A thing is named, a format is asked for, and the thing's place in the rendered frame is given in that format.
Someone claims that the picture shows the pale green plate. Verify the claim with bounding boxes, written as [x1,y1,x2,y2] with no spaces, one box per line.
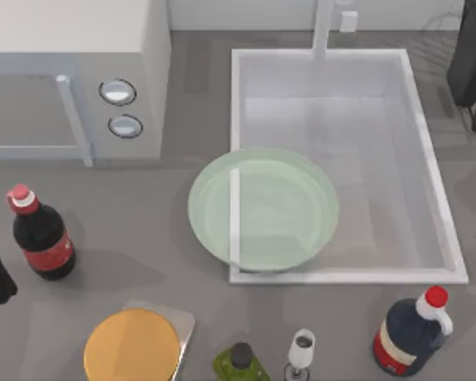
[186,147,340,274]

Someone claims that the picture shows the pale microwave oven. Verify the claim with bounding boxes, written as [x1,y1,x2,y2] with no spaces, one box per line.
[0,0,172,167]

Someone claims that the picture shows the small microwave knob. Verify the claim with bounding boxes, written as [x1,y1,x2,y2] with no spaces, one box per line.
[107,114,144,140]

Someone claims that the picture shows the grey kitchen scale base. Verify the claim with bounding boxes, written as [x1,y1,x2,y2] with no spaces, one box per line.
[121,299,196,381]

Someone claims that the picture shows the white sink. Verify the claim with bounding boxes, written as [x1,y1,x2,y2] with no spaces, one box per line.
[228,48,470,285]

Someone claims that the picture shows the large microwave knob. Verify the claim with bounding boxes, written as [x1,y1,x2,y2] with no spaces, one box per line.
[98,78,138,107]

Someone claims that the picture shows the green bottle black cap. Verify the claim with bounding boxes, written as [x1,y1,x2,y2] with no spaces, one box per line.
[212,342,271,381]

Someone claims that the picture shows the clear wine glass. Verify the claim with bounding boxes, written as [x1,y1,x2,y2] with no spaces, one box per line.
[283,328,317,381]

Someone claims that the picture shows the tall white tap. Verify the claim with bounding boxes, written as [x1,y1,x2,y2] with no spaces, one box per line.
[311,0,339,61]

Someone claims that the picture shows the orange round scale plate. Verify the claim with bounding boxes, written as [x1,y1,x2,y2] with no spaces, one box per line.
[83,309,181,381]

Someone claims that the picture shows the dark cola bottle red cap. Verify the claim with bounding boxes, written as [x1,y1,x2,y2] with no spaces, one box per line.
[6,183,77,282]

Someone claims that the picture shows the dark jug bottle red cap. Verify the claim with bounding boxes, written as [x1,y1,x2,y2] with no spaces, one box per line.
[372,286,455,377]

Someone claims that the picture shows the microwave door handle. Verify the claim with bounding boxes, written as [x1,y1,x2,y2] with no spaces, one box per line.
[55,74,94,167]

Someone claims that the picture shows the white wall socket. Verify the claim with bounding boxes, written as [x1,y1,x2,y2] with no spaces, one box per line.
[339,10,359,33]

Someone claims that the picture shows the black frame stand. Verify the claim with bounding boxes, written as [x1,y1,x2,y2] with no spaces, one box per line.
[446,0,476,140]

